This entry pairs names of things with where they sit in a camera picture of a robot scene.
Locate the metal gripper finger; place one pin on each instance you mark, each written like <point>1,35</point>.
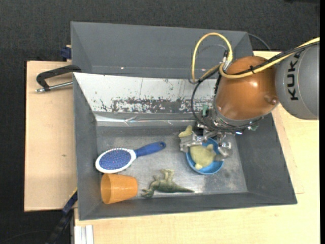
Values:
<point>191,141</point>
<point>224,150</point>

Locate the yellow-green plush toy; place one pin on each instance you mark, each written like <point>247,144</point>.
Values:
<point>201,155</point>

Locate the blue bowl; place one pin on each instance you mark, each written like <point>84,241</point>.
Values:
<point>212,169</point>

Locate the green toy dinosaur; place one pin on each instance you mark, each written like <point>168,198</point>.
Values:
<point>165,185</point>

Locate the blue and white hairbrush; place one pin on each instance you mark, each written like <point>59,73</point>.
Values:
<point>115,160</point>

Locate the orange plastic cup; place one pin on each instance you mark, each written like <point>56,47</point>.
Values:
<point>118,188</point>

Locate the grey metal bin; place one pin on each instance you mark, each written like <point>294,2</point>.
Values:
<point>162,47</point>

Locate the pale wood flat board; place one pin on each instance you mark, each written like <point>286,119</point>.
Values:
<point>48,136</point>

